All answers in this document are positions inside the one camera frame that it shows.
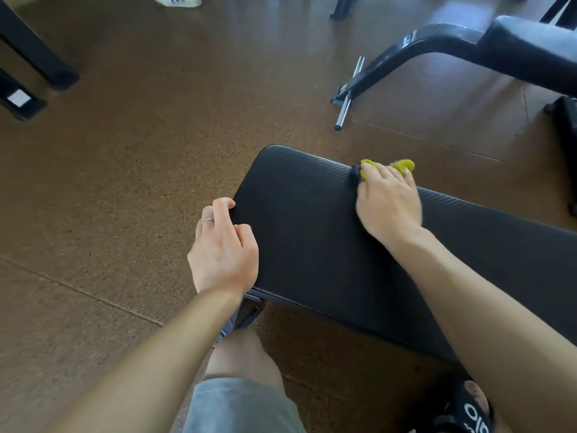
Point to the steel foot bar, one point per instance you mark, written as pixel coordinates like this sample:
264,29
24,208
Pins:
349,96

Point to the grey shorts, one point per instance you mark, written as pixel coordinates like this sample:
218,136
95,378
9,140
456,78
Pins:
239,408

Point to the black beam with white label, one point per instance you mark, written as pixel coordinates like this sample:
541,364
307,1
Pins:
18,99

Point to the person's bare leg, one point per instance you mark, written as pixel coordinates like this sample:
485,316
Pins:
243,356

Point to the person's left thumb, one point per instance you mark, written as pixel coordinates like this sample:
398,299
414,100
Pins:
247,236

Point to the person's right fingers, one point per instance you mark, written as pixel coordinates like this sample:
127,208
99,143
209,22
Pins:
387,175

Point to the person's left middle finger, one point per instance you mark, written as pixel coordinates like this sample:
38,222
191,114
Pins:
207,217

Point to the person's right hand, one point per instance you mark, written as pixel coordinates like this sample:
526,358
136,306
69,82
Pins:
390,207

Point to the black equipment leg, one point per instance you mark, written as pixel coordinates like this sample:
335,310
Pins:
343,5

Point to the black slanted equipment struts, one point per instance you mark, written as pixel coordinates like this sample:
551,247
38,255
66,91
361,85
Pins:
561,8

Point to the black metal frame beam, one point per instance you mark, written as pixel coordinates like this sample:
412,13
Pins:
36,51

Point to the black slipper with white print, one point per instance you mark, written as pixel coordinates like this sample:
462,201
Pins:
450,408

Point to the black padded bench seat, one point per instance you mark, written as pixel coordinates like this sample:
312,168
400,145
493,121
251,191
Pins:
315,238

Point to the yellow-green cleaning cloth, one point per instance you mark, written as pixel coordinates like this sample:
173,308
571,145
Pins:
403,165

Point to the person's right forearm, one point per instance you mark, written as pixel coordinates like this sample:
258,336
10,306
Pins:
496,329

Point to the person's left forearm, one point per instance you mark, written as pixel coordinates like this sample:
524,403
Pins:
157,369

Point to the person's bare foot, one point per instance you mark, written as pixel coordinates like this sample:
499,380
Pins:
480,396

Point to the person's left hand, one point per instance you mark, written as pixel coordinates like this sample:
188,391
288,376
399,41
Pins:
223,261

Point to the grey metal bench frame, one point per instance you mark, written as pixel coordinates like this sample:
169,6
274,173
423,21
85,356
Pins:
245,313

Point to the black padded incline bench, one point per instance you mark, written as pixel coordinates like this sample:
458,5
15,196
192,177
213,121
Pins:
532,49

